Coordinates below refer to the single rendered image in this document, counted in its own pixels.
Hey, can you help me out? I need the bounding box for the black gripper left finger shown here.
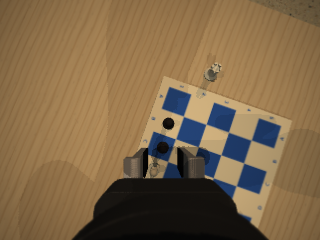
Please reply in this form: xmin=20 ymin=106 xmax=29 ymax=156
xmin=123 ymin=148 xmax=148 ymax=178

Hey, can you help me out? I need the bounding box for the black pawn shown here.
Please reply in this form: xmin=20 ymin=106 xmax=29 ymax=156
xmin=157 ymin=142 xmax=169 ymax=154
xmin=163 ymin=118 xmax=174 ymax=129

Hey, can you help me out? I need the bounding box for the white pawn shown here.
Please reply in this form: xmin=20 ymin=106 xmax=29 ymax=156
xmin=148 ymin=163 xmax=160 ymax=177

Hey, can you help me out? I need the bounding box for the blue and cream chessboard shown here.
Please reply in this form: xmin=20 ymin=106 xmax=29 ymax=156
xmin=137 ymin=76 xmax=292 ymax=228

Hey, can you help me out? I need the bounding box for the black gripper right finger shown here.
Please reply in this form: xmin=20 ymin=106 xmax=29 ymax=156
xmin=177 ymin=148 xmax=205 ymax=178

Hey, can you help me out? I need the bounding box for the white chess rook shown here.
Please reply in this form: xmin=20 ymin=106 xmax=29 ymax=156
xmin=204 ymin=63 xmax=222 ymax=81

